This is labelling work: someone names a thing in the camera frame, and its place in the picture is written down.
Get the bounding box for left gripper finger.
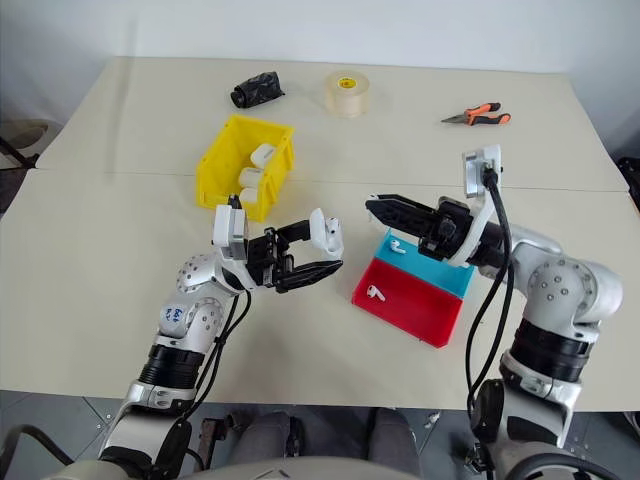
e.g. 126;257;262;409
275;259;346;297
276;218;315;246

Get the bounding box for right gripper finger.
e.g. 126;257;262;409
364;192;444;217
366;205;437;241

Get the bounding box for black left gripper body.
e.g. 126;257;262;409
247;226;295;295

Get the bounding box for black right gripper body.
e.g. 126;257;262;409
417;195;477;264

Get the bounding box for yellow plastic bin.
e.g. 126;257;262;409
194;114;296;223

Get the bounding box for teal plastic tray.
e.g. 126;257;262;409
372;227;476;301

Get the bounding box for red plastic tray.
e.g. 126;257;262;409
351;257;464;350

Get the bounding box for clear packing tape roll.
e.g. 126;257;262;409
322;70;373;120

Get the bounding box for black plastic bag roll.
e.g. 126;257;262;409
229;71;288;109

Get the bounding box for grey rounded shape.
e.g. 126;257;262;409
230;408;303;465
366;406;420;465

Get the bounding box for black object at table side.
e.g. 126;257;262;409
616;156;640;214

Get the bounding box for silver robot torso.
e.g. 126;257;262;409
47;442;640;480

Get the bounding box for black chair base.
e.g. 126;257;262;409
0;118;52;170

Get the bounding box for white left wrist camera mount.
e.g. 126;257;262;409
212;203;250;262

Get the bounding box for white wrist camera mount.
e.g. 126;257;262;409
446;144;503;267
212;203;250;262

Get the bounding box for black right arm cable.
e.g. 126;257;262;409
465;164;517;419

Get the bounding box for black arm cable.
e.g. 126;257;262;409
465;164;517;419
153;194;254;469

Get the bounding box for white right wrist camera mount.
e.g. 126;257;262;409
446;144;503;267

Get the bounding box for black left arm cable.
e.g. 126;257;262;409
153;194;254;469

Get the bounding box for orange black handled pliers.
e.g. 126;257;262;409
440;101;513;128

